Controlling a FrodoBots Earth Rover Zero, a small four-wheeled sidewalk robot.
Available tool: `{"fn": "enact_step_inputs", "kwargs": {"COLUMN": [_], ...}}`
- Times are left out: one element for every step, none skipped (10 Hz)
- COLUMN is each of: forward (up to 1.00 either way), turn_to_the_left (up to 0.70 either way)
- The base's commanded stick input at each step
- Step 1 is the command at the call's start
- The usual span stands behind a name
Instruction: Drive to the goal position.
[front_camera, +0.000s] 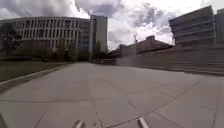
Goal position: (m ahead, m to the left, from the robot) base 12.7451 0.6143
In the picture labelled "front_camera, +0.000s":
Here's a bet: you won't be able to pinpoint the grey concrete slab plaza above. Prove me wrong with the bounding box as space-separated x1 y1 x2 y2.
0 62 224 128

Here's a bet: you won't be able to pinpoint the tall thin pole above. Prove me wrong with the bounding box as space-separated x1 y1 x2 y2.
132 33 138 56

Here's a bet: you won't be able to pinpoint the tall grey tower building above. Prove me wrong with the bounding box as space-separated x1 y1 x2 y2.
89 14 109 62

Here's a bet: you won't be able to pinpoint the low brown brick building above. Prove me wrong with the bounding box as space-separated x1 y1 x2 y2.
117 35 174 58

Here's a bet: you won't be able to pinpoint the robot's own part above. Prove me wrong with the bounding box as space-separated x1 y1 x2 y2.
74 119 84 128
138 117 150 128

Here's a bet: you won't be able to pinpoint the wide concrete steps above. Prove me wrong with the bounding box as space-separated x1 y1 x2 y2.
114 44 224 77

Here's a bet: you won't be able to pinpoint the row of trees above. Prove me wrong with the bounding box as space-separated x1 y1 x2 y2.
0 38 90 63

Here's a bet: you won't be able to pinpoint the curved pale multi-storey building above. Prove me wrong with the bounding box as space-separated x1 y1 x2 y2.
0 16 92 62

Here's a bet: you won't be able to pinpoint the grey concrete kerb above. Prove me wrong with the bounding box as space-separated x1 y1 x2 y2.
0 63 73 93

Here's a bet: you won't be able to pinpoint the grey layered concrete building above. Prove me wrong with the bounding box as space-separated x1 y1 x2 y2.
168 4 224 48

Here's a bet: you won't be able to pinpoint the grass lawn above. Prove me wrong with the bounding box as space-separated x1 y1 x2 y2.
0 60 69 83

